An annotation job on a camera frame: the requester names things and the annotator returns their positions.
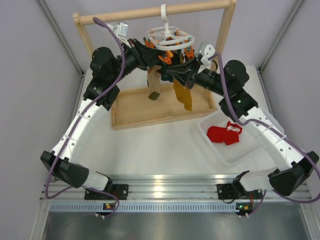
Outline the orange clothes clip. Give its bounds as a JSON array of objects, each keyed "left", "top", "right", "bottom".
[{"left": 158, "top": 50, "right": 174, "bottom": 65}]

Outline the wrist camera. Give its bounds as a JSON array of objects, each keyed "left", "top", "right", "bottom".
[
  {"left": 194, "top": 42, "right": 216, "bottom": 65},
  {"left": 108, "top": 21, "right": 129, "bottom": 40}
]

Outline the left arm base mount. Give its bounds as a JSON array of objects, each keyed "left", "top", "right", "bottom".
[{"left": 84, "top": 184, "right": 129, "bottom": 201}]

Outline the white plastic clip hanger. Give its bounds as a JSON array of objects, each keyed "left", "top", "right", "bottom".
[{"left": 144, "top": 4, "right": 195, "bottom": 51}]

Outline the mustard yellow sock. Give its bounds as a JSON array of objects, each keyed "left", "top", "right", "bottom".
[{"left": 173, "top": 78, "right": 193, "bottom": 112}]

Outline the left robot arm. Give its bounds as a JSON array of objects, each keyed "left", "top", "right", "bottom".
[{"left": 40, "top": 39, "right": 166, "bottom": 199}]

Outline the beige green striped sock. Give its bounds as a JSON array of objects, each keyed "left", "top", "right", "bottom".
[{"left": 147, "top": 65, "right": 161, "bottom": 101}]

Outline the aluminium rail frame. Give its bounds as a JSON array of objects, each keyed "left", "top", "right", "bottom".
[{"left": 39, "top": 173, "right": 312, "bottom": 213}]

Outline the wooden hanging rack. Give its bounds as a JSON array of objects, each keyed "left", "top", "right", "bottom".
[{"left": 72, "top": 0, "right": 237, "bottom": 130}]

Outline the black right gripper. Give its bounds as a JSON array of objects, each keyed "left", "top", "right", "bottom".
[{"left": 166, "top": 56, "right": 230, "bottom": 98}]

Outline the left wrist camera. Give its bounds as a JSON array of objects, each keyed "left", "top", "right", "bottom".
[{"left": 108, "top": 21, "right": 129, "bottom": 40}]

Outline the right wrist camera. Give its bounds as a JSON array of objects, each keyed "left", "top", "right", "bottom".
[{"left": 194, "top": 42, "right": 216, "bottom": 65}]

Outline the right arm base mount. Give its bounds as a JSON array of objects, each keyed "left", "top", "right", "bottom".
[{"left": 216, "top": 183, "right": 263, "bottom": 203}]

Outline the red christmas sock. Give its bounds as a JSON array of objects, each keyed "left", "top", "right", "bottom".
[{"left": 206, "top": 121, "right": 243, "bottom": 146}]

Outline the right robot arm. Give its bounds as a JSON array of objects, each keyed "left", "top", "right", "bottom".
[{"left": 166, "top": 58, "right": 320, "bottom": 200}]

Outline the white plastic basket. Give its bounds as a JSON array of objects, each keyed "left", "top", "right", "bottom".
[{"left": 194, "top": 110, "right": 276, "bottom": 169}]

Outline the dark teal sock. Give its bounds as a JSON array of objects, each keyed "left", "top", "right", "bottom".
[{"left": 158, "top": 65, "right": 174, "bottom": 83}]

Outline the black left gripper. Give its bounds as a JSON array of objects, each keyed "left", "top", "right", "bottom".
[{"left": 108, "top": 38, "right": 166, "bottom": 84}]

